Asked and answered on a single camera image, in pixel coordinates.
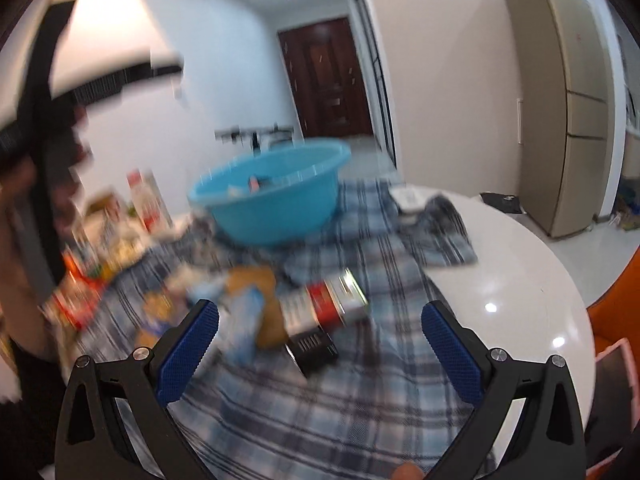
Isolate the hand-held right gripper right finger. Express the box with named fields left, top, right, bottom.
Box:
left=421, top=301, right=587, bottom=480

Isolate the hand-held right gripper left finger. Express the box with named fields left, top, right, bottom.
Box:
left=54, top=299, right=221, bottom=480

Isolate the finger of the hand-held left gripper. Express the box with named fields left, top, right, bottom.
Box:
left=51, top=52, right=184, bottom=109

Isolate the blue plastic basin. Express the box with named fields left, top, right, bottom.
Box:
left=186, top=139, right=352, bottom=247

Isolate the person's left forearm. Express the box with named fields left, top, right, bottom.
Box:
left=0, top=160, right=57, bottom=363

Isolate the person's right hand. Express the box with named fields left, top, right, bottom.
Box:
left=391, top=462, right=426, bottom=480

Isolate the blue and white packet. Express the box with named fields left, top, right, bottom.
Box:
left=215, top=285, right=267, bottom=367

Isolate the brown cardboard piece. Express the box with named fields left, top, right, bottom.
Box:
left=225, top=265, right=292, bottom=351

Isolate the blue plaid cloth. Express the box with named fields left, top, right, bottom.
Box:
left=65, top=177, right=497, bottom=480

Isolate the white red carton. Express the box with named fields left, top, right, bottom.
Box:
left=126, top=169, right=174, bottom=233

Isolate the pile of colourful snack packets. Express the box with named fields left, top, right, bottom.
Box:
left=40, top=185, right=191, bottom=332

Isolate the small black box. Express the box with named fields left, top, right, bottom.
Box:
left=285, top=327, right=341, bottom=379

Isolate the red and silver tin box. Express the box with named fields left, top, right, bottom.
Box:
left=279, top=267, right=372, bottom=337

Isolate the black metal rack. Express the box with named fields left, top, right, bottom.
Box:
left=215, top=122, right=296, bottom=154

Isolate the black item on floor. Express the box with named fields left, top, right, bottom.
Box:
left=479, top=191, right=524, bottom=215

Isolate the flat white box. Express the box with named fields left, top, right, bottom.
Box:
left=389, top=186, right=441, bottom=217

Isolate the orange chair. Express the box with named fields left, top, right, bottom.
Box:
left=585, top=259, right=640, bottom=480

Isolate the dark brown door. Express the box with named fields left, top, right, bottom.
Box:
left=277, top=16, right=375, bottom=139

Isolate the black framed glass door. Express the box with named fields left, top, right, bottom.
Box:
left=350, top=0, right=399, bottom=171

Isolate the beige refrigerator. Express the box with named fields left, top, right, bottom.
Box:
left=497, top=0, right=629, bottom=239

